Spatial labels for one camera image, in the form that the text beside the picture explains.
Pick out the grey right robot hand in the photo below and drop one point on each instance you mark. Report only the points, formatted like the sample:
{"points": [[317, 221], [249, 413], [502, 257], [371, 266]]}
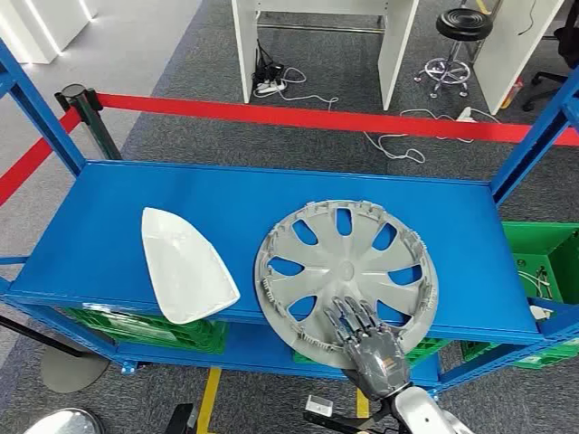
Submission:
{"points": [[375, 359]]}

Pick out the grey plastic wheel hubcap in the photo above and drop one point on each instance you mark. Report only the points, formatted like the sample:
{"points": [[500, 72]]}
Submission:
{"points": [[325, 239]]}

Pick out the blue metal shelf rack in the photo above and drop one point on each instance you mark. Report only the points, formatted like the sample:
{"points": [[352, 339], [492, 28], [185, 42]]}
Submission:
{"points": [[136, 198]]}

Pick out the green plastic crate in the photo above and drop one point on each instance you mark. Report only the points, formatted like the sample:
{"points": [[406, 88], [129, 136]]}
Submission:
{"points": [[180, 335], [534, 239], [425, 348]]}

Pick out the yellow floor tape square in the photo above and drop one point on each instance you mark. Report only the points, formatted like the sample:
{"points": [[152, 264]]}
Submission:
{"points": [[209, 401]]}

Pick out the long red barrier belt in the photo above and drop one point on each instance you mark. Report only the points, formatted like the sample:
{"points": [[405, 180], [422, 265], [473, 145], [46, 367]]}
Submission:
{"points": [[316, 117]]}

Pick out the white plastic mirror cover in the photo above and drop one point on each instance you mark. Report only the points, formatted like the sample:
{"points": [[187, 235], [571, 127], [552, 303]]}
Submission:
{"points": [[186, 269]]}

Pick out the power strip with black plugs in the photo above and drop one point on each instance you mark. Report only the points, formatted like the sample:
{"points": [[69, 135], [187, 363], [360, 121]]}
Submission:
{"points": [[269, 87]]}

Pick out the black round stool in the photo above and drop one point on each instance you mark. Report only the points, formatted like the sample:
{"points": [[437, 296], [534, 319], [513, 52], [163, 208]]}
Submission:
{"points": [[463, 24]]}

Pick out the white desk side panel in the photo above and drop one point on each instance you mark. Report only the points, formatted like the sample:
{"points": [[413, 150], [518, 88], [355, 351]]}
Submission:
{"points": [[506, 48]]}

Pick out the black office chair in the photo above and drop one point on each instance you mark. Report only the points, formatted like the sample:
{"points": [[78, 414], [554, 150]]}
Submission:
{"points": [[570, 36]]}

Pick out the chrome stanchion base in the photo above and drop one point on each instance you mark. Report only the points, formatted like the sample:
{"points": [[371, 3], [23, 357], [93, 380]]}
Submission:
{"points": [[63, 422]]}

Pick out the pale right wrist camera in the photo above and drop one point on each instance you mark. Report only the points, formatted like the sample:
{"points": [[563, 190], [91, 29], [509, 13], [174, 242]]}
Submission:
{"points": [[318, 407]]}

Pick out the white desk frame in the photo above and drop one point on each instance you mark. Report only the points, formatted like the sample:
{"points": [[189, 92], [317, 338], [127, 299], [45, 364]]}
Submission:
{"points": [[398, 48]]}

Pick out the black barrier post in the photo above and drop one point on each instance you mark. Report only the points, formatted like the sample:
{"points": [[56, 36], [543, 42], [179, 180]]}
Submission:
{"points": [[93, 123]]}

